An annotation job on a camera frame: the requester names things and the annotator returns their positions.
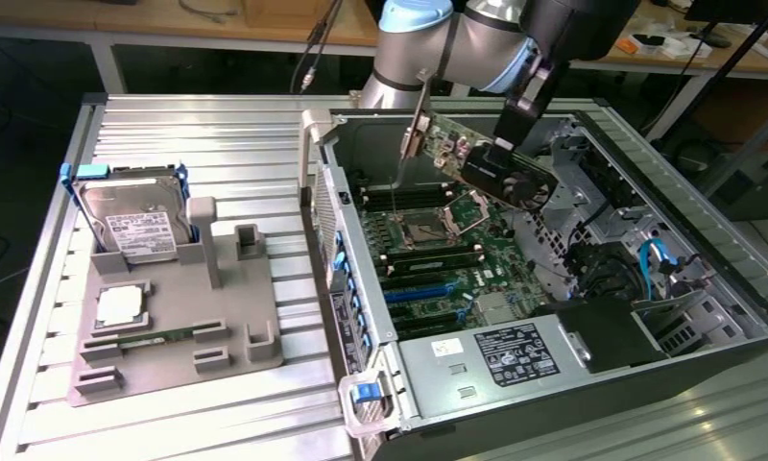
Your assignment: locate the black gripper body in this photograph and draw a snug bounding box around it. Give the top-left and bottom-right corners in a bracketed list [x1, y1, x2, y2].
[521, 0, 641, 62]

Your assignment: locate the graphics card with black fan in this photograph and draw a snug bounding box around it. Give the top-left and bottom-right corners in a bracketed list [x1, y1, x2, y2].
[398, 68, 560, 212]

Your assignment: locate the black and white item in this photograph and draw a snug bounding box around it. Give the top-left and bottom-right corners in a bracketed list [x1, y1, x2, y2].
[632, 31, 689, 60]

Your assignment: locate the metal socket cover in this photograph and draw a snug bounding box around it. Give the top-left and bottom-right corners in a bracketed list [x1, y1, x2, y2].
[442, 189, 496, 236]

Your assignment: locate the black RAM slot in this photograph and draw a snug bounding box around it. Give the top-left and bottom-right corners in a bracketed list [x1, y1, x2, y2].
[382, 265, 485, 280]
[374, 241, 473, 255]
[360, 183, 453, 196]
[364, 200, 456, 212]
[361, 189, 453, 202]
[362, 195, 454, 206]

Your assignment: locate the black monitor with stand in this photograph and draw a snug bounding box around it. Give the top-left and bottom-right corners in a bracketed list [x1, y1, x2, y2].
[683, 0, 768, 48]

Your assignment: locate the large silver disk bay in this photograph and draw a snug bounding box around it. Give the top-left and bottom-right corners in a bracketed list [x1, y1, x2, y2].
[517, 153, 616, 251]

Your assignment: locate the black slanted pole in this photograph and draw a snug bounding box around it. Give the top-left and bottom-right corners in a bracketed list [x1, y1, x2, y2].
[639, 0, 768, 141]

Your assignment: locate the CPU socket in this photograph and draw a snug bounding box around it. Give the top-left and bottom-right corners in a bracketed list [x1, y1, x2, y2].
[397, 210, 454, 252]

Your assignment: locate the green motherboard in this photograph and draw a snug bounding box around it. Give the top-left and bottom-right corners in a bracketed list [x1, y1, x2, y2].
[356, 182, 556, 340]

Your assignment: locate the black RAM stick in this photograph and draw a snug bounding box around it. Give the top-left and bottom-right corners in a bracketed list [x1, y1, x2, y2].
[386, 250, 481, 273]

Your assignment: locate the black expansion slot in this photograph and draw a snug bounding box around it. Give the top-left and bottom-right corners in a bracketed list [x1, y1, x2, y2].
[393, 316, 472, 337]
[380, 274, 453, 292]
[389, 304, 465, 324]

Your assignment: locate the blue expansion slot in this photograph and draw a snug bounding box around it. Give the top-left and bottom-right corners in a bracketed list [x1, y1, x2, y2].
[381, 284, 460, 304]

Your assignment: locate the silver chipset heatsink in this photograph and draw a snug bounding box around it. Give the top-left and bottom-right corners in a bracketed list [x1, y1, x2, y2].
[472, 294, 514, 326]

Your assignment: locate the black plastic shroud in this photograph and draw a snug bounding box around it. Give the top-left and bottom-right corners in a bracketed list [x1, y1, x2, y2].
[556, 300, 668, 376]

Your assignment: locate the black power supply label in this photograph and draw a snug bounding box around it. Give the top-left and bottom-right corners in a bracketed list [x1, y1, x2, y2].
[472, 322, 561, 389]

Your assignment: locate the small silver disk bay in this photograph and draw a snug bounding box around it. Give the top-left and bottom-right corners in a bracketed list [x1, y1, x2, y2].
[631, 287, 735, 357]

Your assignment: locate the silver power supply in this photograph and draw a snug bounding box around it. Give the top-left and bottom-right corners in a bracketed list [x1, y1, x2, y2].
[396, 314, 594, 419]

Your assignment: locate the open black PC case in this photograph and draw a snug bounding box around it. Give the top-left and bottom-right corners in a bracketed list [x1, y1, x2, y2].
[298, 108, 768, 461]

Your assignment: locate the blue release latch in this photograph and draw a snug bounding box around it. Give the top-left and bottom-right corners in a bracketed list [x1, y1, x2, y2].
[348, 381, 382, 405]

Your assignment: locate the silver hard disk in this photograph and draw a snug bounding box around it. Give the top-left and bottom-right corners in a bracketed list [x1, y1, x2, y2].
[79, 177, 192, 265]

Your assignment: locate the blue disk carrier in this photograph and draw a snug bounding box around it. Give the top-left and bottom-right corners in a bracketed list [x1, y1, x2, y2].
[58, 161, 190, 251]

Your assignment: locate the grey parts rack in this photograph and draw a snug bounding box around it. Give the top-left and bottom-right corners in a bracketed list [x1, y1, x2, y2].
[66, 194, 286, 409]

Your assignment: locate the green RAM stick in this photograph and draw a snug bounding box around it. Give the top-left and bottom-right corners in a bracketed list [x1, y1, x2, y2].
[117, 328, 197, 345]

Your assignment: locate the silver CPU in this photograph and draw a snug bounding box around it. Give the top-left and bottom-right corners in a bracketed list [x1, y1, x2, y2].
[95, 286, 147, 324]

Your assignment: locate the wooden desk white frame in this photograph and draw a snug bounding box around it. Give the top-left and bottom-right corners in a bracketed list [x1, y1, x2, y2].
[0, 0, 385, 95]
[568, 0, 768, 140]

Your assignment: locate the grey case handle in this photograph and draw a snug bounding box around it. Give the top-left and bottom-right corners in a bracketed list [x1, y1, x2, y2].
[301, 109, 348, 146]
[336, 369, 400, 437]

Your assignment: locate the hanging black cable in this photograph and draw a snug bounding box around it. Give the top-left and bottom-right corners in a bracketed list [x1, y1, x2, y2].
[297, 0, 345, 95]

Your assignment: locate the black wire bundle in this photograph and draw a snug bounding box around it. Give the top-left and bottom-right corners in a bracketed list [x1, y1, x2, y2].
[565, 247, 641, 302]

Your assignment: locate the blue wire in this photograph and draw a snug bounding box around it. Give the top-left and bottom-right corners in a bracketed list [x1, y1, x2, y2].
[637, 238, 656, 302]
[651, 229, 675, 275]

